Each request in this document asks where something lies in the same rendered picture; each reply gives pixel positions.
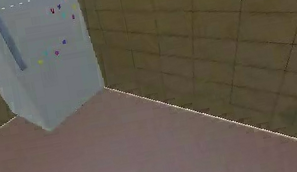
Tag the pale grey fridge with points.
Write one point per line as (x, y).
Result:
(54, 83)

